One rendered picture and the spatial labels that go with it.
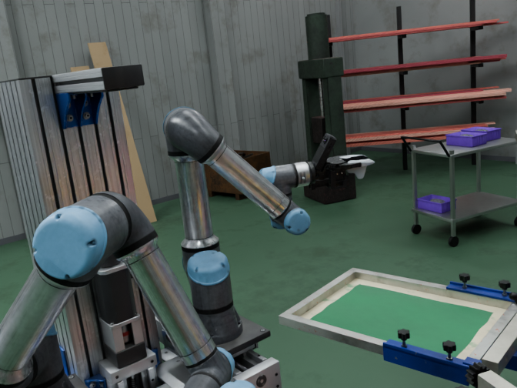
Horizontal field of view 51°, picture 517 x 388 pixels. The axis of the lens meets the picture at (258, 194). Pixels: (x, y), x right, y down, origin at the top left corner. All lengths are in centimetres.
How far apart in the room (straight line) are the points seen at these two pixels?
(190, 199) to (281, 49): 872
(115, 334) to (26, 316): 45
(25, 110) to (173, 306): 62
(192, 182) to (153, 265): 52
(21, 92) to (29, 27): 669
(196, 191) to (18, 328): 68
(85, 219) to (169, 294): 26
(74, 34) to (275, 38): 365
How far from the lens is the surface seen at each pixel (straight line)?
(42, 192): 145
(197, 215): 160
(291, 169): 165
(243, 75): 964
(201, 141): 143
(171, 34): 894
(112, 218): 101
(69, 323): 156
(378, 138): 889
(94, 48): 813
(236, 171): 146
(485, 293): 242
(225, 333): 156
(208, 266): 150
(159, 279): 111
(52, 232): 98
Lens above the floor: 200
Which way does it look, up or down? 13 degrees down
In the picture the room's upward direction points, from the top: 6 degrees counter-clockwise
